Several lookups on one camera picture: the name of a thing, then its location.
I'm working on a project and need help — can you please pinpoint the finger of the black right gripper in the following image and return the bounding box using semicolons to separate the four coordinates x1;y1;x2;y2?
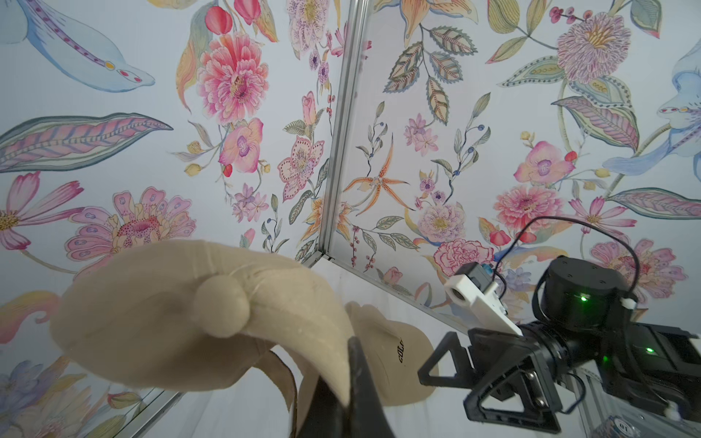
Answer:
464;355;562;434
417;330;475;391

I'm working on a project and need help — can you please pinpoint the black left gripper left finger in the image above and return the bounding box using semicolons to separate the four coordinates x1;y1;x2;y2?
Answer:
297;378;342;438

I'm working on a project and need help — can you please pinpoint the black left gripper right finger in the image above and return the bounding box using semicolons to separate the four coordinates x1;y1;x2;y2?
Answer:
347;337;394;438

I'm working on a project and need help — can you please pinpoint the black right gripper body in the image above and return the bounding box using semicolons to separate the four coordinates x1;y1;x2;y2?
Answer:
462;322;571;434

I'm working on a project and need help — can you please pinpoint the tan cap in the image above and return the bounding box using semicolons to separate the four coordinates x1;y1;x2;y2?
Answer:
291;301;434;417
49;240;353;404

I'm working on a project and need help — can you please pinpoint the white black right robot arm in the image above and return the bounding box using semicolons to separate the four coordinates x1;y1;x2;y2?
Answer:
418;257;700;434

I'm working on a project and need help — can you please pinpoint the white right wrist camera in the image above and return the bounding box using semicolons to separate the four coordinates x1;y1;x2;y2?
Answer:
444;262;523;336

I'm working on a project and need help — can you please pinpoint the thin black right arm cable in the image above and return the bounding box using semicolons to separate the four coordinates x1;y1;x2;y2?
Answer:
492;214;643;308

